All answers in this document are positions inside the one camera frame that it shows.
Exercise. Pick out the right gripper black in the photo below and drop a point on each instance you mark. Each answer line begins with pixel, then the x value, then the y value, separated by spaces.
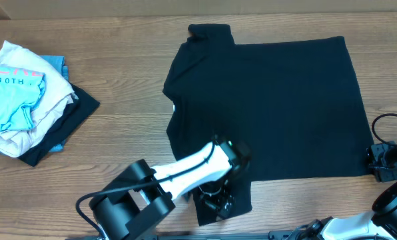
pixel 384 175

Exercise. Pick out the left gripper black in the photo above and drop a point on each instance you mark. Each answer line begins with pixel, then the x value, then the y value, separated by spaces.
pixel 222 202

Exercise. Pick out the black t-shirt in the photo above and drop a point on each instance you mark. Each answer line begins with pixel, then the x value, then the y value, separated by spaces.
pixel 297 106

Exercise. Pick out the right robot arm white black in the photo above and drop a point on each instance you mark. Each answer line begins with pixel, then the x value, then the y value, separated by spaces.
pixel 378 223

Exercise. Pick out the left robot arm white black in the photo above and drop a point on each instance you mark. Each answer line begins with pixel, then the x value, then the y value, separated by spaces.
pixel 140 197

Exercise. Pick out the beige folded garment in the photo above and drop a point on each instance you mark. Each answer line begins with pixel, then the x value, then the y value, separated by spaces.
pixel 58 94

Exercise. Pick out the light blue printed t-shirt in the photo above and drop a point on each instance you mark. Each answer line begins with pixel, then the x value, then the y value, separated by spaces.
pixel 20 92

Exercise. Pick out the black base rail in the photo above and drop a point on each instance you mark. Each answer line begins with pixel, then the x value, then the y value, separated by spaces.
pixel 271 235

